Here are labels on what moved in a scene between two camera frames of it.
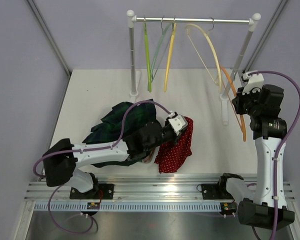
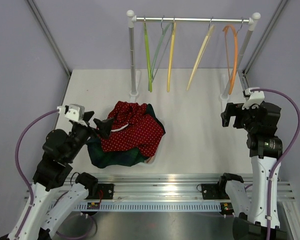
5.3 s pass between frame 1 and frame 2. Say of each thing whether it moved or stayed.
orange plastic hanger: moved
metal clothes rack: stayed
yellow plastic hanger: moved
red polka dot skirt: moved
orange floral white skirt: stayed
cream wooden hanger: moved
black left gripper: moved
